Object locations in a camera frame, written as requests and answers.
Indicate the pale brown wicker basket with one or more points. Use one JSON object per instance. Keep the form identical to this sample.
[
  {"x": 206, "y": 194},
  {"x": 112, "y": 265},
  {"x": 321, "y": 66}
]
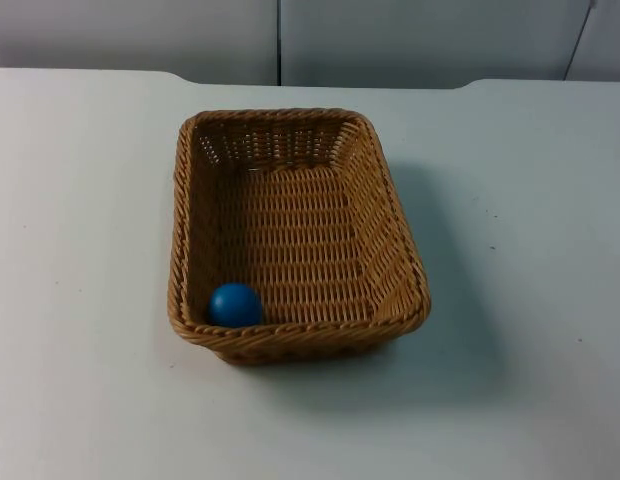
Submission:
[{"x": 310, "y": 240}]

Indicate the blue ball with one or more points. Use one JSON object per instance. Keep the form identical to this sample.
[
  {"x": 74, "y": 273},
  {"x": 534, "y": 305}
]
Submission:
[{"x": 235, "y": 306}]

